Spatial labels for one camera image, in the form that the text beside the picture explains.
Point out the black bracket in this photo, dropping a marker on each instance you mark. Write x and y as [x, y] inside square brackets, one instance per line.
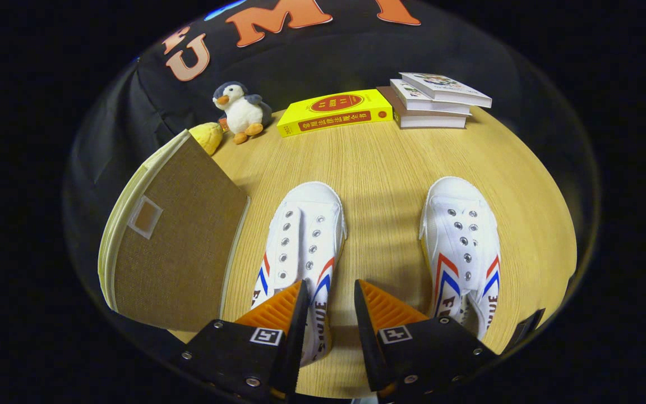
[527, 331]

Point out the white shoe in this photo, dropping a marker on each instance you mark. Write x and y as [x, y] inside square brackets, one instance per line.
[460, 224]
[306, 224]

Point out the yellow plush ball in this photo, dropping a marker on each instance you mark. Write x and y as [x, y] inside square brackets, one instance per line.
[210, 137]

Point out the yellow book with red label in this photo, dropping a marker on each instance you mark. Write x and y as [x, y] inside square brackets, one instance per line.
[300, 112]

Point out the penguin plush toy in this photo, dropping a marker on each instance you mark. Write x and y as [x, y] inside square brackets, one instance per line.
[243, 115]

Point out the white illustrated book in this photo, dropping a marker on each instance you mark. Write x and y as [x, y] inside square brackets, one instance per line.
[441, 84]
[413, 96]

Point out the brown cover book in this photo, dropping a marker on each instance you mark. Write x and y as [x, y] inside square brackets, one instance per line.
[429, 120]

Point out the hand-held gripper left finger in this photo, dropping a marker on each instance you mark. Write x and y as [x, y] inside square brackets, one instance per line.
[296, 348]

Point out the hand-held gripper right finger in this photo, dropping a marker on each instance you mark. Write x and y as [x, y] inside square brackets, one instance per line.
[367, 348]

